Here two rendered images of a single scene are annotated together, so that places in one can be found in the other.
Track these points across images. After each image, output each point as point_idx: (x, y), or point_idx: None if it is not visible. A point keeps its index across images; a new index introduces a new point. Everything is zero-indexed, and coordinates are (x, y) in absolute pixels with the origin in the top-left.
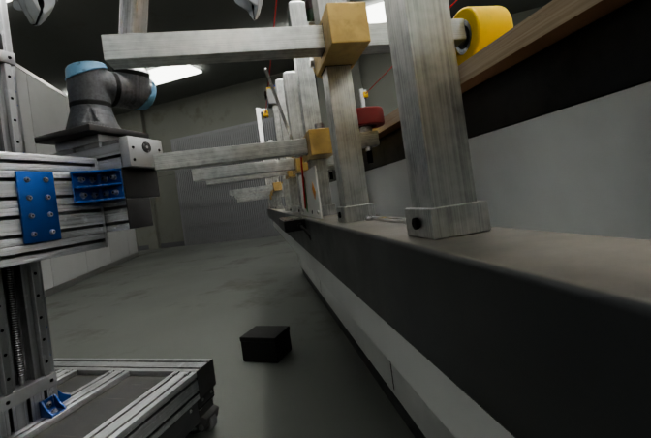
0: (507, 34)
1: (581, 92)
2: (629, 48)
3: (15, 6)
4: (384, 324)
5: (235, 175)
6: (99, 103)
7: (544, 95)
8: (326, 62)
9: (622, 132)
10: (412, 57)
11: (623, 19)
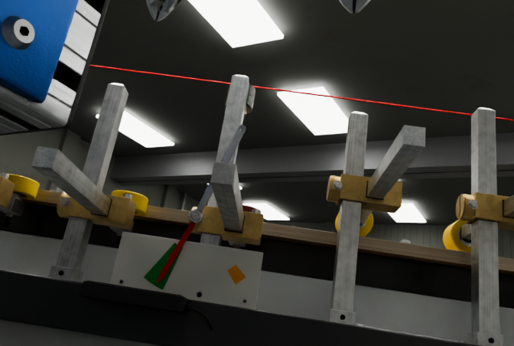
0: (402, 243)
1: (421, 289)
2: (444, 282)
3: None
4: None
5: (78, 190)
6: None
7: (400, 281)
8: (369, 203)
9: (437, 314)
10: (498, 272)
11: (444, 270)
